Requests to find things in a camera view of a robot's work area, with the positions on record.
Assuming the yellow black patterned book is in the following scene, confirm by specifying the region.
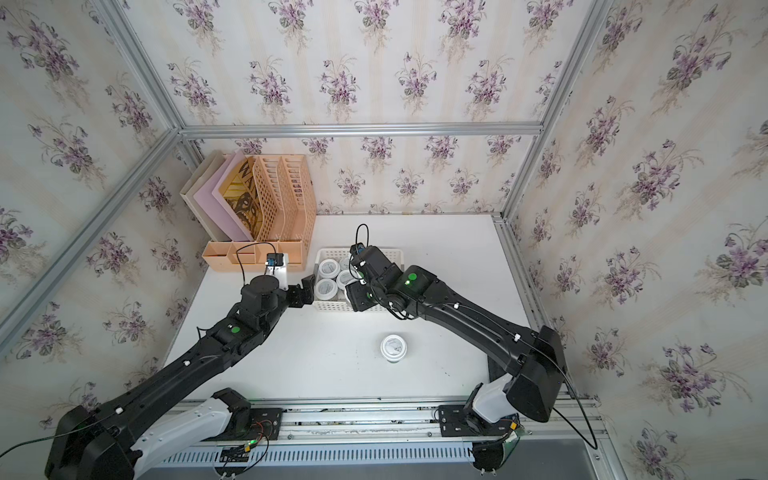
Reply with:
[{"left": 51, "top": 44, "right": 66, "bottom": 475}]
[{"left": 213, "top": 152, "right": 264, "bottom": 240}]

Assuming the peach plastic file organizer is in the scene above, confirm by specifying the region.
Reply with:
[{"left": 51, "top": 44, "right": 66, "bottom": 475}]
[{"left": 202, "top": 150, "right": 316, "bottom": 272}]

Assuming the black right camera cable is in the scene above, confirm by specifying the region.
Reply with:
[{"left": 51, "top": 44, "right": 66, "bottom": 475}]
[{"left": 533, "top": 344, "right": 600, "bottom": 451}]

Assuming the yogurt cup front row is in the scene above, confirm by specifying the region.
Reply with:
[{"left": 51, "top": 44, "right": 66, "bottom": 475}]
[
  {"left": 314, "top": 278, "right": 339, "bottom": 301},
  {"left": 336, "top": 271, "right": 358, "bottom": 290},
  {"left": 380, "top": 334, "right": 407, "bottom": 363}
]

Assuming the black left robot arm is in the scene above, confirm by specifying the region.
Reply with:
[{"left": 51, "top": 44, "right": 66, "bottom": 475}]
[{"left": 44, "top": 275, "right": 315, "bottom": 479}]

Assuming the black left camera cable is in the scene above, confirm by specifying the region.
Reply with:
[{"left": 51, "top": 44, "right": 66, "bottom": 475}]
[{"left": 233, "top": 241, "right": 280, "bottom": 289}]

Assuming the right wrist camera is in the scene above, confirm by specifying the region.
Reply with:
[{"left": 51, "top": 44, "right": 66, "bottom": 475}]
[{"left": 350, "top": 243, "right": 390, "bottom": 279}]

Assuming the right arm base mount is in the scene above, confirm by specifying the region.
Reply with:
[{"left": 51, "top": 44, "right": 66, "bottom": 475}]
[{"left": 433, "top": 404, "right": 520, "bottom": 438}]

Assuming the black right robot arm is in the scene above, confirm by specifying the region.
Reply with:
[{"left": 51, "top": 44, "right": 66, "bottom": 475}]
[{"left": 346, "top": 243, "right": 567, "bottom": 423}]

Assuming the aluminium rail frame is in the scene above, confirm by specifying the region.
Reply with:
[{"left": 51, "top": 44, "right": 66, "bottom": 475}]
[{"left": 140, "top": 399, "right": 627, "bottom": 479}]

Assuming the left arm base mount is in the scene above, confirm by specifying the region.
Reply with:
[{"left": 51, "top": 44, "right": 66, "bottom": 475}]
[{"left": 210, "top": 388, "right": 283, "bottom": 441}]

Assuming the beige folder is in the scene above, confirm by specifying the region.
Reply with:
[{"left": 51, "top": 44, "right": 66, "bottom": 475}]
[{"left": 180, "top": 150, "right": 229, "bottom": 241}]

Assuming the white plastic basket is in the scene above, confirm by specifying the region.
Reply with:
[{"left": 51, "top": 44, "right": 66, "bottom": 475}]
[{"left": 310, "top": 247, "right": 404, "bottom": 313}]

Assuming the pink folder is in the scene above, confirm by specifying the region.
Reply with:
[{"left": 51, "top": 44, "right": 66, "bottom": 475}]
[{"left": 182, "top": 150, "right": 253, "bottom": 242}]

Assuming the black camera cable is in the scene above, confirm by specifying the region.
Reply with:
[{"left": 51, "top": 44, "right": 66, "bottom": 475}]
[
  {"left": 533, "top": 344, "right": 600, "bottom": 451},
  {"left": 233, "top": 241, "right": 280, "bottom": 289}
]

